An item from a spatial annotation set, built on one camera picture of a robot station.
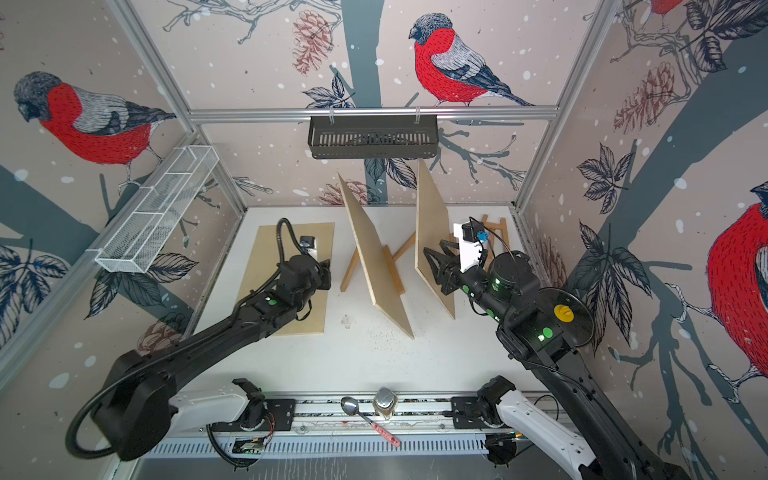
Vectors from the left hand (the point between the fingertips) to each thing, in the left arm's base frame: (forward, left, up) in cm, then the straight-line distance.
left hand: (329, 255), depth 83 cm
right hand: (-10, -27, +19) cm, 35 cm away
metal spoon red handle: (-34, -7, -18) cm, 40 cm away
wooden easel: (+9, -17, -15) cm, 25 cm away
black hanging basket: (+47, -11, +8) cm, 49 cm away
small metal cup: (-35, -17, -7) cm, 40 cm away
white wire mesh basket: (-5, +45, +11) cm, 47 cm away
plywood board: (+14, +30, -22) cm, 40 cm away
